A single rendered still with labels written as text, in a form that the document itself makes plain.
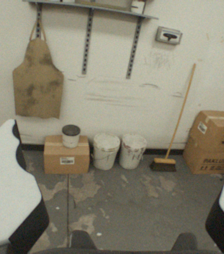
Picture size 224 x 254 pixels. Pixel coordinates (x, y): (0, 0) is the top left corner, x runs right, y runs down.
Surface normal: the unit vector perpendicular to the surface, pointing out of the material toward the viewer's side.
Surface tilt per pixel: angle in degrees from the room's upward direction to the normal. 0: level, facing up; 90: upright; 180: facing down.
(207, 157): 89
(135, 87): 90
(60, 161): 90
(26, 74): 86
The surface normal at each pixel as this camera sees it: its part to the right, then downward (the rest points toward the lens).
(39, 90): -0.35, 0.44
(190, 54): 0.15, 0.55
